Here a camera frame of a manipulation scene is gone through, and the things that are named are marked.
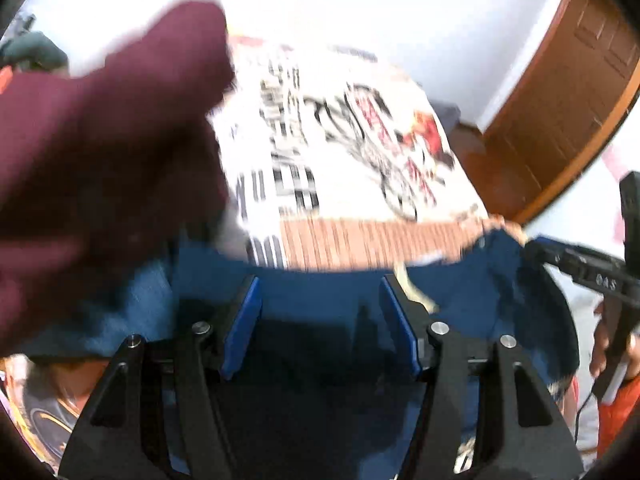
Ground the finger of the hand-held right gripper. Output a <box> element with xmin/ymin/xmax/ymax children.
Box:
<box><xmin>522</xmin><ymin>235</ymin><xmax>581</xmax><ymax>282</ymax></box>

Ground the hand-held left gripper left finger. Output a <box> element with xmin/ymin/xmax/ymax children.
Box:
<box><xmin>57</xmin><ymin>275</ymin><xmax>263</xmax><ymax>480</ymax></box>

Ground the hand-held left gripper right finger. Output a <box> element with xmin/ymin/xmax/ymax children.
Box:
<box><xmin>377</xmin><ymin>275</ymin><xmax>584</xmax><ymax>480</ymax></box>

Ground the navy patterned zip hoodie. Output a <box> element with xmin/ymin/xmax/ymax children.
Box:
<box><xmin>167</xmin><ymin>229</ymin><xmax>581</xmax><ymax>480</ymax></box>

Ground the person's right forearm orange sleeve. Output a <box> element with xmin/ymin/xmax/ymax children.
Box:
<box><xmin>597</xmin><ymin>374</ymin><xmax>640</xmax><ymax>463</ymax></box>

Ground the person's right hand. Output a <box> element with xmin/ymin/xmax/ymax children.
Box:
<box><xmin>589</xmin><ymin>302</ymin><xmax>640</xmax><ymax>382</ymax></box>

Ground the blue denim garment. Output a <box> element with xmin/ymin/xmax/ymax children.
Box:
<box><xmin>17</xmin><ymin>257</ymin><xmax>177</xmax><ymax>358</ymax></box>

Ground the brown wooden door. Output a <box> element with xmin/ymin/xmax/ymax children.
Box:
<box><xmin>462</xmin><ymin>0</ymin><xmax>640</xmax><ymax>225</ymax></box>

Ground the printed blanket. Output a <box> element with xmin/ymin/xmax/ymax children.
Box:
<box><xmin>0</xmin><ymin>35</ymin><xmax>527</xmax><ymax>473</ymax></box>

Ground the dark grey cloth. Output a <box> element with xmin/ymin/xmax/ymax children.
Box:
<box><xmin>431</xmin><ymin>101</ymin><xmax>462</xmax><ymax>132</ymax></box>

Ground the maroon garment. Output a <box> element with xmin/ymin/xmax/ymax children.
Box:
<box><xmin>0</xmin><ymin>0</ymin><xmax>240</xmax><ymax>353</ymax></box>

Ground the dark green cloth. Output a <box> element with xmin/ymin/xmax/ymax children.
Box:
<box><xmin>0</xmin><ymin>30</ymin><xmax>70</xmax><ymax>75</ymax></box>

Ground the black cable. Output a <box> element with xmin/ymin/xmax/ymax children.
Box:
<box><xmin>574</xmin><ymin>385</ymin><xmax>602</xmax><ymax>455</ymax></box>

